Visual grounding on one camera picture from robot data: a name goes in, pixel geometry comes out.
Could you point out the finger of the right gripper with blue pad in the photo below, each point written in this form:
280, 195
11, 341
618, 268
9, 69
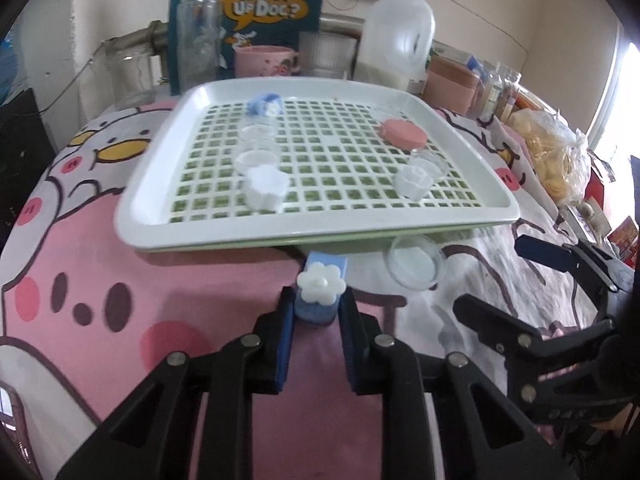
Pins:
498, 330
564, 258

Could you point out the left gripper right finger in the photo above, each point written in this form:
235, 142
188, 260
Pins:
447, 407

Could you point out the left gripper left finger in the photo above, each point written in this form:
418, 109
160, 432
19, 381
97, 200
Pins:
191, 418

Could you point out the blue clip with white flower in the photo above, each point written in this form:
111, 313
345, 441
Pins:
319, 288

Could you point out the bag of yellow snacks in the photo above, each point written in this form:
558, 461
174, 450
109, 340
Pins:
559, 154

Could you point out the clear round dish near tray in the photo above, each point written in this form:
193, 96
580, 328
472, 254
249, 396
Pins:
415, 262

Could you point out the cartoon pink white tablecloth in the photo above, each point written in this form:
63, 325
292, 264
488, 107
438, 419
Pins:
84, 318

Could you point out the clear round dish in tray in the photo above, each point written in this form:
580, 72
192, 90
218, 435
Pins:
432, 163

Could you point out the clear flower shaped cup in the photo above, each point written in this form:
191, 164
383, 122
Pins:
412, 182

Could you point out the pink round lid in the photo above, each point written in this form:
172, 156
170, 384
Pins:
402, 134

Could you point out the pink lidded canister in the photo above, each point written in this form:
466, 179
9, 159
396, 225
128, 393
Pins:
450, 85

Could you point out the white flower shaped mould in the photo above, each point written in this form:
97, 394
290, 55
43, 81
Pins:
265, 188

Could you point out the translucent milk jug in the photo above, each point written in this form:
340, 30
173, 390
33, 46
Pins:
395, 43

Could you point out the white perforated plastic tray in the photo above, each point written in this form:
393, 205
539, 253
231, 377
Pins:
185, 193

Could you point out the small clear dish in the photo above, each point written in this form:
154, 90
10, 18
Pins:
257, 133
247, 160

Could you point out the ribbed clear glass cup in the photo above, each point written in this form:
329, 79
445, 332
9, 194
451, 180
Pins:
326, 55

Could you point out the small clear dish far left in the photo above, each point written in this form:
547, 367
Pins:
257, 133

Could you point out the pink ceramic mug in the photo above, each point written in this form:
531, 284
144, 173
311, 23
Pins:
265, 61

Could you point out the short clear glass jar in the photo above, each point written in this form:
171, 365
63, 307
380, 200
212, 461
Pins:
131, 75

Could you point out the tall clear glass jar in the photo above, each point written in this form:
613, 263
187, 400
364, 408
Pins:
198, 42

